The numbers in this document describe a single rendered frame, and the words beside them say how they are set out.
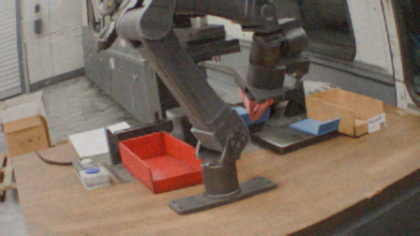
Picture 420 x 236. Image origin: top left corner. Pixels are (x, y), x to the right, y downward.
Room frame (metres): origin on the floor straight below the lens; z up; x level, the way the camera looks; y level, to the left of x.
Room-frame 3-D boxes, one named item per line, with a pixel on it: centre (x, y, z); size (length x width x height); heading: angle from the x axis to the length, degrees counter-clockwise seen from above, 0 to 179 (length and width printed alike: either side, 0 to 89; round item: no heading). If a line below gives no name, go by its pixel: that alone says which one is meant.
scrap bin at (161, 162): (1.30, 0.12, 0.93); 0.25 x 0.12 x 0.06; 21
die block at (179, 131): (1.52, -0.01, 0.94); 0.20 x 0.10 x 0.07; 111
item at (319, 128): (1.39, -0.24, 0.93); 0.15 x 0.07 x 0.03; 22
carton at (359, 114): (1.44, -0.35, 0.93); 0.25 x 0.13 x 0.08; 21
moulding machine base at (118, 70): (7.31, 0.69, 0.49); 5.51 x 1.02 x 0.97; 17
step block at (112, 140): (1.43, 0.22, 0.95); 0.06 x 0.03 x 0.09; 111
